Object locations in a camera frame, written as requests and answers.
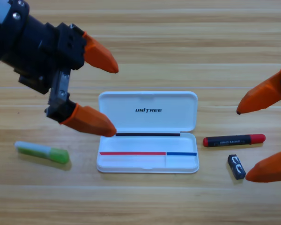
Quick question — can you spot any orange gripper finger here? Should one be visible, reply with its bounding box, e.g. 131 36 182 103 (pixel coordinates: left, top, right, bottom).
245 151 281 184
60 103 118 137

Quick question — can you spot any black eraser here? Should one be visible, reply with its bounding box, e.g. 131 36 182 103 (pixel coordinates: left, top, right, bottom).
227 154 246 181

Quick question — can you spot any red and black marker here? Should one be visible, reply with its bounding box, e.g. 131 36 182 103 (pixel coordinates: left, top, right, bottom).
202 134 266 148

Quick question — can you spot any white Unitree pencil case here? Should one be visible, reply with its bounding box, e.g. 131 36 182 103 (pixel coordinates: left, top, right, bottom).
96 90 200 174

